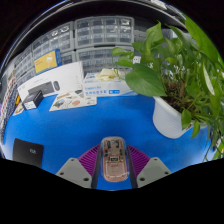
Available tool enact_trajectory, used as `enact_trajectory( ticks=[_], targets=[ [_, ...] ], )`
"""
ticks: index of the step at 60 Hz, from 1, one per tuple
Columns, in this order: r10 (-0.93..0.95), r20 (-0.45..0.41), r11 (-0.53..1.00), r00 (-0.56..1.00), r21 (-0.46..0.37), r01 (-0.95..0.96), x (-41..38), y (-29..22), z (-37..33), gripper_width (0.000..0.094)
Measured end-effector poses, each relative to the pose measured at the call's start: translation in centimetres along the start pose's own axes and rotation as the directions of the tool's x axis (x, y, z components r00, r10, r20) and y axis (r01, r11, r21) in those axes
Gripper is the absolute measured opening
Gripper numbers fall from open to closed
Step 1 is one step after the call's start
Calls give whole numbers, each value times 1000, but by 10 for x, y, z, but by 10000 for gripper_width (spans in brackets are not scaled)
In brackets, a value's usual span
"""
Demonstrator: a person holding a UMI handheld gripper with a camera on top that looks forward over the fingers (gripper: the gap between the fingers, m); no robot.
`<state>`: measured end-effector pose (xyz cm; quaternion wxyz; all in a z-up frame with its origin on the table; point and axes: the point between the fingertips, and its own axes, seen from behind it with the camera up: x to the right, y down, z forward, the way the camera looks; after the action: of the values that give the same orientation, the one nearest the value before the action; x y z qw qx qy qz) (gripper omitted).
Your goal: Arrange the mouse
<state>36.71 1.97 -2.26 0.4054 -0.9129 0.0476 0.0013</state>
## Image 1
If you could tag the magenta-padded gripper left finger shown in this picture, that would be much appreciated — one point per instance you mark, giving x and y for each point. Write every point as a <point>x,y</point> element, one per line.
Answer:
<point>75,170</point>

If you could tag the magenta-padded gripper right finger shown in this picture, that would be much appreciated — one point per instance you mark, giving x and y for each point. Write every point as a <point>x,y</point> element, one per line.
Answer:
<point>153,170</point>

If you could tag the black mouse pad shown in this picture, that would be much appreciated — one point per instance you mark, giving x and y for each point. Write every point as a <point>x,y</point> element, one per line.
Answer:
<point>28,151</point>

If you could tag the green plant in white pot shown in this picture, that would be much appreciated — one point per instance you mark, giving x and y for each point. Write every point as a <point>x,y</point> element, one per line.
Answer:
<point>173,120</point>

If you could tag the illustrated picture sheet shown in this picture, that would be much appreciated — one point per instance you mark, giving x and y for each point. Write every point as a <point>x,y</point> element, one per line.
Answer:
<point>70,100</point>
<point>19,109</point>

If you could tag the small black box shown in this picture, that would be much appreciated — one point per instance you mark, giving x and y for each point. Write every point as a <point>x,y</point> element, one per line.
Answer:
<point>33,98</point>

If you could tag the white tissue box blue print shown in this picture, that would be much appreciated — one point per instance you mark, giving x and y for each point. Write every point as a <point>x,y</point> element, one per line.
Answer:
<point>100,89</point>

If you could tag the navy dotted cloth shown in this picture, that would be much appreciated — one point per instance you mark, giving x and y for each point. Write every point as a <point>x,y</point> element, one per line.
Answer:
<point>8,113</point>

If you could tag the long white keyboard box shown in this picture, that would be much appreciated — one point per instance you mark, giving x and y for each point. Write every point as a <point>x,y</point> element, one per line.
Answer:
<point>66,78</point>

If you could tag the white dotted cloth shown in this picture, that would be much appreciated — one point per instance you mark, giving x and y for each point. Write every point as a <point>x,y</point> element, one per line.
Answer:
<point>11,86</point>

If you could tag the yellow and blue box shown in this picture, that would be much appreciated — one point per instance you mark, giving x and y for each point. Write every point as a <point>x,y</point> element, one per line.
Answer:
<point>46,61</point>

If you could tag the white wall socket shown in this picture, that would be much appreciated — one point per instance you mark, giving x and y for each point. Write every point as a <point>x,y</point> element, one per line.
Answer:
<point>136,60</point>

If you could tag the black wall shelf unit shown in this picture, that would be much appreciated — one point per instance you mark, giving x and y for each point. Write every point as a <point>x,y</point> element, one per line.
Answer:
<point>110,10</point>

